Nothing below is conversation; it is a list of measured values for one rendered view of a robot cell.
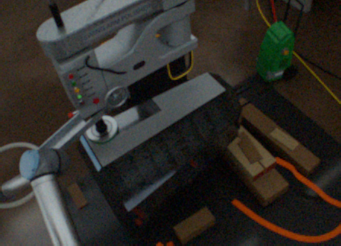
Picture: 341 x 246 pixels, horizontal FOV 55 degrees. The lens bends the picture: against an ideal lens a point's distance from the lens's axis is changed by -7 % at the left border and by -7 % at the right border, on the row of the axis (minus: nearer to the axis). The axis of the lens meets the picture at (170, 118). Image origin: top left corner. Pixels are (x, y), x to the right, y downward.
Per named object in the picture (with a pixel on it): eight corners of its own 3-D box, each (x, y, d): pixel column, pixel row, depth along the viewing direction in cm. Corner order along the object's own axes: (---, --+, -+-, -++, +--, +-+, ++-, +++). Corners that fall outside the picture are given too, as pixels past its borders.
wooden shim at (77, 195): (67, 188, 302) (66, 187, 301) (76, 182, 305) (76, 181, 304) (78, 209, 288) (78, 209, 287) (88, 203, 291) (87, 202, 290)
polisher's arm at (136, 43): (181, 45, 245) (174, -16, 207) (202, 62, 232) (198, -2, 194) (89, 97, 223) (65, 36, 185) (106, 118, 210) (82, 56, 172)
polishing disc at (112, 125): (122, 119, 237) (122, 118, 236) (110, 145, 225) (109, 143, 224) (94, 114, 242) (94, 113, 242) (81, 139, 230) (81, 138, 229)
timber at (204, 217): (183, 244, 260) (181, 239, 251) (174, 232, 267) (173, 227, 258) (215, 223, 268) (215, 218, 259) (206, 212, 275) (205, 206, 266)
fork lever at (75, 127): (118, 79, 228) (114, 75, 224) (133, 96, 218) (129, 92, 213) (39, 148, 223) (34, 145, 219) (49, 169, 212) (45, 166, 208)
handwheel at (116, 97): (122, 91, 213) (117, 74, 202) (131, 100, 208) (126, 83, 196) (101, 103, 209) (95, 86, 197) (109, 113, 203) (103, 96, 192)
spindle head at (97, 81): (119, 74, 228) (102, 17, 193) (135, 93, 215) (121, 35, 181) (70, 101, 217) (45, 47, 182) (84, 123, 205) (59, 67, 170)
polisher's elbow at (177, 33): (155, 37, 224) (151, 12, 209) (179, 24, 230) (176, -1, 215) (173, 51, 213) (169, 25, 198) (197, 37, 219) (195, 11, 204)
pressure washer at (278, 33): (279, 57, 379) (288, -11, 312) (296, 78, 357) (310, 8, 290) (252, 66, 375) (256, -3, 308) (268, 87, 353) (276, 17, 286)
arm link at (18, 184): (77, 142, 155) (6, 183, 188) (55, 144, 144) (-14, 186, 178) (84, 167, 152) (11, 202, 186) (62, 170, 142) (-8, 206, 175)
